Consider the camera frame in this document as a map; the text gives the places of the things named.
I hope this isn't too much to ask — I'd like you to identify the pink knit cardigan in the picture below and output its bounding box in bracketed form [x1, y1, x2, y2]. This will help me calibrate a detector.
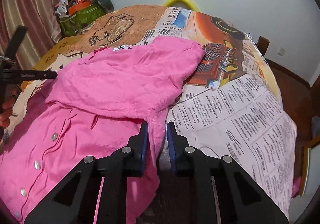
[1, 37, 204, 223]

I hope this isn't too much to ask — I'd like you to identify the person's left hand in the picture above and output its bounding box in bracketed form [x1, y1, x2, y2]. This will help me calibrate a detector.
[0, 88, 17, 128]

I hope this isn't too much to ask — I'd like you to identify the wooden lap desk board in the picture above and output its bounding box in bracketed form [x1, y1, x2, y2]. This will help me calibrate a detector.
[21, 35, 89, 90]

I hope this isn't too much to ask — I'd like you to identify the newspaper print bed blanket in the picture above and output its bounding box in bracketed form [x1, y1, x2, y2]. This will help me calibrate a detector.
[9, 8, 297, 214]

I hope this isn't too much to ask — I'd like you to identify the striped pink curtain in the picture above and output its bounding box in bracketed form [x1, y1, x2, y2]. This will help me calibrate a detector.
[1, 0, 61, 70]

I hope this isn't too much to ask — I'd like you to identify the green camouflage bag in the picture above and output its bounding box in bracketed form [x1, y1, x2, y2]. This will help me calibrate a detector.
[59, 4, 106, 37]

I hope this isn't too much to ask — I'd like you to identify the orange box on pile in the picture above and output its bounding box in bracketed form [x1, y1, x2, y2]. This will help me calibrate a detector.
[68, 1, 91, 15]

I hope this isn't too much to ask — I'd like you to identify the brown wooden bedpost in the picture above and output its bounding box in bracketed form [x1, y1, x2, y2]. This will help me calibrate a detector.
[256, 36, 270, 56]

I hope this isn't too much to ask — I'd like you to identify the yellow curved headrest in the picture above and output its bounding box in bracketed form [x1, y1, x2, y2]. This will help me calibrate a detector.
[163, 0, 199, 12]

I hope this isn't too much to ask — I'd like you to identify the white wall socket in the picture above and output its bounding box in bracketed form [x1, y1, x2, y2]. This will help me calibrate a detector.
[278, 47, 285, 56]

